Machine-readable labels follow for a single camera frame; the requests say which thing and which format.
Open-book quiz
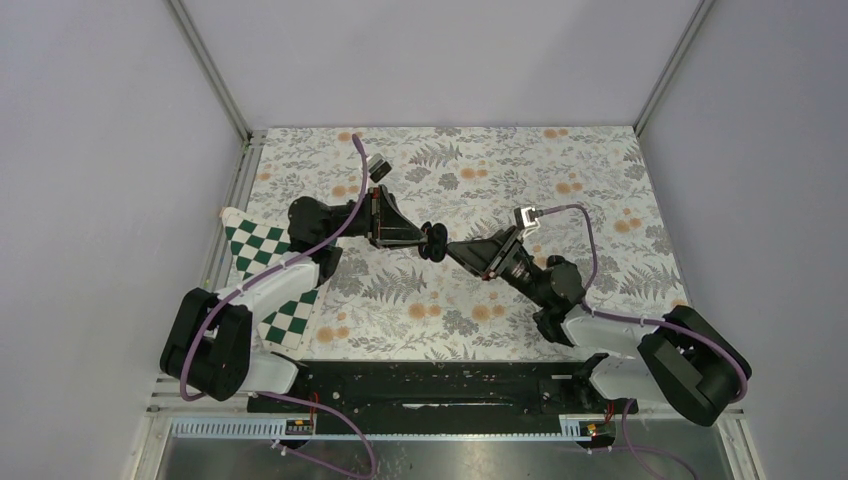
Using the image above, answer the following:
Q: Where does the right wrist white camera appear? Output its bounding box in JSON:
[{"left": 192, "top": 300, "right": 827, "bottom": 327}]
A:
[{"left": 513, "top": 207, "right": 542, "bottom": 234}]

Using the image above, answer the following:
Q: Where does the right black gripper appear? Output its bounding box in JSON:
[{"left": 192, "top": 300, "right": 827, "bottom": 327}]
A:
[{"left": 443, "top": 225, "right": 551, "bottom": 308}]

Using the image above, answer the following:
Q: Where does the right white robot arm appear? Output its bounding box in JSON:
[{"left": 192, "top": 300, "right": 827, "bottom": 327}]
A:
[{"left": 446, "top": 227, "right": 752, "bottom": 426}]

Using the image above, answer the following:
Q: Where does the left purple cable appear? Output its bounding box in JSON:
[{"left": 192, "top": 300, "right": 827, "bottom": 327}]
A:
[{"left": 178, "top": 133, "right": 380, "bottom": 480}]

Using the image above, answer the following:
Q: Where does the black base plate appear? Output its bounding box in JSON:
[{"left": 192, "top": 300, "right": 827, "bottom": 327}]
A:
[{"left": 289, "top": 356, "right": 638, "bottom": 436}]

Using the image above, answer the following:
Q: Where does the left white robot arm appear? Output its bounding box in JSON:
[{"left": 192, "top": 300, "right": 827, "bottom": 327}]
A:
[{"left": 160, "top": 185, "right": 446, "bottom": 411}]

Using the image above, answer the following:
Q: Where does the perforated metal rail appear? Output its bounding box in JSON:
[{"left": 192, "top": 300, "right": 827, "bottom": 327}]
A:
[{"left": 170, "top": 413, "right": 598, "bottom": 444}]

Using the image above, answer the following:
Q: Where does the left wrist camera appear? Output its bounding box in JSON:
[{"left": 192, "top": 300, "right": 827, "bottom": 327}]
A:
[{"left": 367, "top": 153, "right": 392, "bottom": 183}]

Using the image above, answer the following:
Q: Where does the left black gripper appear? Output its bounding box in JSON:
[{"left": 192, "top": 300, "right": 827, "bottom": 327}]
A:
[{"left": 324, "top": 185, "right": 432, "bottom": 250}]

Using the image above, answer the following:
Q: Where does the green white checkered mat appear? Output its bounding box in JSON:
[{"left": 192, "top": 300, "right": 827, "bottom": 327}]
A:
[{"left": 220, "top": 207, "right": 319, "bottom": 359}]

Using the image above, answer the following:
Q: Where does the floral patterned table mat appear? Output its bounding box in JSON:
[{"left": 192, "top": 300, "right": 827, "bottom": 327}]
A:
[{"left": 246, "top": 126, "right": 688, "bottom": 361}]

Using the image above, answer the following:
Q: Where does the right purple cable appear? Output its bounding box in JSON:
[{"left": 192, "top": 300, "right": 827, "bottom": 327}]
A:
[{"left": 536, "top": 202, "right": 750, "bottom": 480}]

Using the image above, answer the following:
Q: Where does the purple cable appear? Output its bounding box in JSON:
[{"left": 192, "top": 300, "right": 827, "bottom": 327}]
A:
[
  {"left": 178, "top": 133, "right": 380, "bottom": 480},
  {"left": 536, "top": 202, "right": 750, "bottom": 480}
]

